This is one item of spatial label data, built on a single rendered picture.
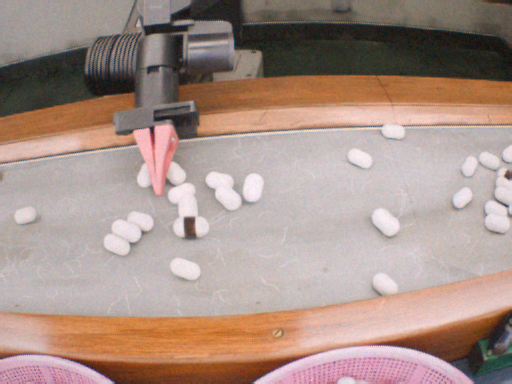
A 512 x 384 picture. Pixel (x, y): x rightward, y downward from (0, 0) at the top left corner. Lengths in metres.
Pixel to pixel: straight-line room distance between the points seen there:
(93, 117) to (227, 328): 0.42
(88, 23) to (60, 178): 2.11
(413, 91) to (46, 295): 0.60
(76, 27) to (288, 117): 2.20
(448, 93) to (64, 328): 0.65
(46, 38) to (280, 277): 2.50
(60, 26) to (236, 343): 2.51
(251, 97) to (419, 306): 0.40
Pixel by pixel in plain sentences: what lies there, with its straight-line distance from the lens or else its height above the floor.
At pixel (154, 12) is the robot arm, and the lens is 0.64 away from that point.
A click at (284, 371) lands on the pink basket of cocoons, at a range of 0.42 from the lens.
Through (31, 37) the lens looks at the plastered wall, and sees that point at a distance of 2.91.
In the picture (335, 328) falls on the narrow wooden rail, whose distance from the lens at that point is 0.45.
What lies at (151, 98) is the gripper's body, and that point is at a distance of 0.60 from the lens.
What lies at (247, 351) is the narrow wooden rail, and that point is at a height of 0.76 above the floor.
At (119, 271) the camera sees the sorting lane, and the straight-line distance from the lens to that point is 0.55.
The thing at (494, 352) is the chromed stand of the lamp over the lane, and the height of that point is 0.72.
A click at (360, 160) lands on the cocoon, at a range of 0.64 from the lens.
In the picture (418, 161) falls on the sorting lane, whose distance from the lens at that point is 0.68.
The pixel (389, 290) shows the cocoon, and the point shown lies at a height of 0.76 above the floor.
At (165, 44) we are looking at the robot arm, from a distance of 0.63.
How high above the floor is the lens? 1.15
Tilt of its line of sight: 42 degrees down
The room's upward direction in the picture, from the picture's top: 3 degrees counter-clockwise
